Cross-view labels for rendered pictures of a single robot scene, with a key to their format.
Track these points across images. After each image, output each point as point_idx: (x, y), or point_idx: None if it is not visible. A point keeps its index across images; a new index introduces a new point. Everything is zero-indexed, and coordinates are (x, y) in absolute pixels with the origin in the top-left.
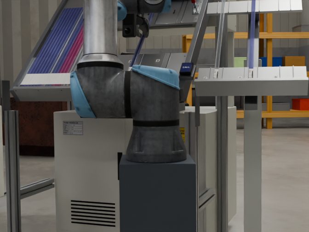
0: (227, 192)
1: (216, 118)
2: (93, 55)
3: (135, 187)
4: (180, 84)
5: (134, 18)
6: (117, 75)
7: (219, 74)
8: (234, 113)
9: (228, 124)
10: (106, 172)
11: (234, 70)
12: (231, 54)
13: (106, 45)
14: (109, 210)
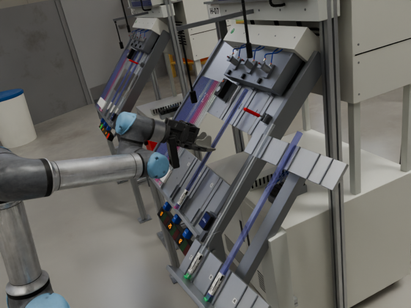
0: (344, 285)
1: (328, 217)
2: (8, 283)
3: None
4: (202, 233)
5: (172, 151)
6: (21, 306)
7: (201, 259)
8: (403, 182)
9: (378, 203)
10: (236, 229)
11: (213, 261)
12: (407, 111)
13: (12, 279)
14: (241, 256)
